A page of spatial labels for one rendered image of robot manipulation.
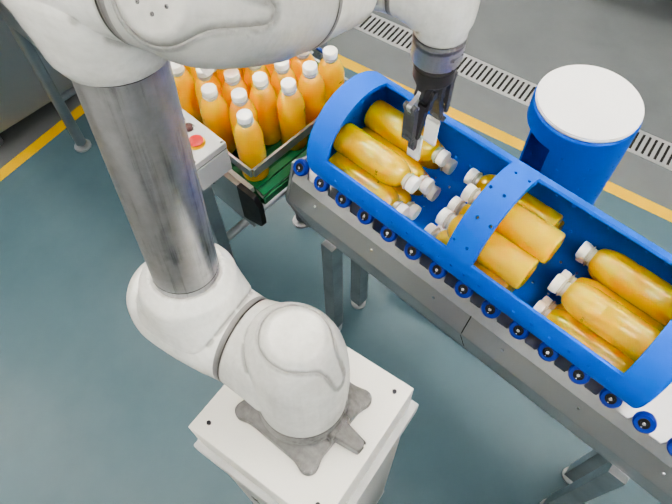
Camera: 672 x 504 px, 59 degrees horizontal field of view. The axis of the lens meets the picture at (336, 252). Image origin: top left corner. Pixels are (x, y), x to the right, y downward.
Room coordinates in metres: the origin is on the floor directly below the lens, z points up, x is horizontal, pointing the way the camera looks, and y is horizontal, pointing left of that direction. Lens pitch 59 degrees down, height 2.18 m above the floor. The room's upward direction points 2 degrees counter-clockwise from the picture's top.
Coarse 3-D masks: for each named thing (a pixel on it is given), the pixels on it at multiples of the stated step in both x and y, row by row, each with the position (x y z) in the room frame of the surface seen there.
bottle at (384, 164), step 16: (352, 128) 0.94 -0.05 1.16; (336, 144) 0.92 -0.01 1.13; (352, 144) 0.90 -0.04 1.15; (368, 144) 0.90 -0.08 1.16; (352, 160) 0.89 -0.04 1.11; (368, 160) 0.86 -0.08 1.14; (384, 160) 0.85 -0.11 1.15; (400, 160) 0.85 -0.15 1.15; (384, 176) 0.82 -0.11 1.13; (400, 176) 0.82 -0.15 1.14
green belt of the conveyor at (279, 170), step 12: (276, 144) 1.13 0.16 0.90; (288, 156) 1.08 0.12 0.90; (300, 156) 1.08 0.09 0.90; (276, 168) 1.04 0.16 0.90; (288, 168) 1.04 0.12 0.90; (264, 180) 1.00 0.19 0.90; (276, 180) 1.00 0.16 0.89; (288, 180) 1.02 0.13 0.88; (264, 192) 0.97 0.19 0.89; (276, 192) 0.98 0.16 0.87
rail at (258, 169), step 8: (304, 128) 1.11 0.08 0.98; (296, 136) 1.08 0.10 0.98; (304, 136) 1.10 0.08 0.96; (288, 144) 1.06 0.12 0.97; (296, 144) 1.08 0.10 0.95; (280, 152) 1.04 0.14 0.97; (264, 160) 1.00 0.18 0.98; (272, 160) 1.02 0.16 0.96; (256, 168) 0.98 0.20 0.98; (264, 168) 1.00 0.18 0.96; (256, 176) 0.98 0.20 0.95
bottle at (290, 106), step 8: (296, 88) 1.14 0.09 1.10; (280, 96) 1.13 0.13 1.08; (288, 96) 1.12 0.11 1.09; (296, 96) 1.12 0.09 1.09; (280, 104) 1.11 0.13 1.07; (288, 104) 1.11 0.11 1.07; (296, 104) 1.11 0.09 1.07; (304, 104) 1.13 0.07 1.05; (280, 112) 1.11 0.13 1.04; (288, 112) 1.10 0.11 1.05; (296, 112) 1.10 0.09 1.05; (304, 112) 1.12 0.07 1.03; (280, 120) 1.11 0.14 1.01; (288, 120) 1.10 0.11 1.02; (296, 120) 1.10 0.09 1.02; (304, 120) 1.12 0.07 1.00; (280, 128) 1.12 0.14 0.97; (288, 128) 1.10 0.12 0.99; (296, 128) 1.10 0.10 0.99; (288, 136) 1.10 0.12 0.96; (304, 144) 1.11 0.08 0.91
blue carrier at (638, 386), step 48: (336, 96) 0.98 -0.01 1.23; (384, 96) 1.11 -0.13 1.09; (480, 144) 0.84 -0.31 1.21; (528, 192) 0.81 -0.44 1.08; (432, 240) 0.66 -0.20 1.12; (480, 240) 0.62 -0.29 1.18; (576, 240) 0.70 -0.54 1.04; (624, 240) 0.65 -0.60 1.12; (480, 288) 0.56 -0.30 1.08; (528, 288) 0.62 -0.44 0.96; (624, 384) 0.34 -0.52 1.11
